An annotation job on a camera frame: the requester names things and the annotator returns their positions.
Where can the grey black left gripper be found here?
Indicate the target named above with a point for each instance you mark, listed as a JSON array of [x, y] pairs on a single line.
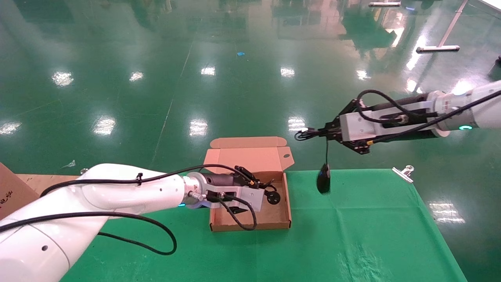
[[221, 181]]

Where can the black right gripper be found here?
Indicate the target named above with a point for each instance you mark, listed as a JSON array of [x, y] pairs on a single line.
[[411, 100]]

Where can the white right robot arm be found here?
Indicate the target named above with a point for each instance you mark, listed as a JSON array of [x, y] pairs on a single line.
[[485, 113]]

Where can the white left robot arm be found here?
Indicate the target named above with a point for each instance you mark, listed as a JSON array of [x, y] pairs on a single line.
[[117, 192]]

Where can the open tan cardboard box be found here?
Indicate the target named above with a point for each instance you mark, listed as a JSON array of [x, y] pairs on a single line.
[[250, 156]]

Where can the green table cloth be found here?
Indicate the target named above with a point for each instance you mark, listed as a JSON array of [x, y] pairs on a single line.
[[352, 235]]

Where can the white desk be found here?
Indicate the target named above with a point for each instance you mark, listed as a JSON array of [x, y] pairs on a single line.
[[438, 49]]

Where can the large brown printed carton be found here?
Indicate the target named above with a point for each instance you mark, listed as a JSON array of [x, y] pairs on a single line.
[[11, 188]]

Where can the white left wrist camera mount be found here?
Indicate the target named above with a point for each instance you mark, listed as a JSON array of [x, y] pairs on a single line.
[[250, 197]]

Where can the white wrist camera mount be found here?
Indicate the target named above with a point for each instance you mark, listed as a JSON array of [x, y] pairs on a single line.
[[250, 197], [356, 125]]

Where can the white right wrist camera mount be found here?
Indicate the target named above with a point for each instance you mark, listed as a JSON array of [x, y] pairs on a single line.
[[356, 125]]

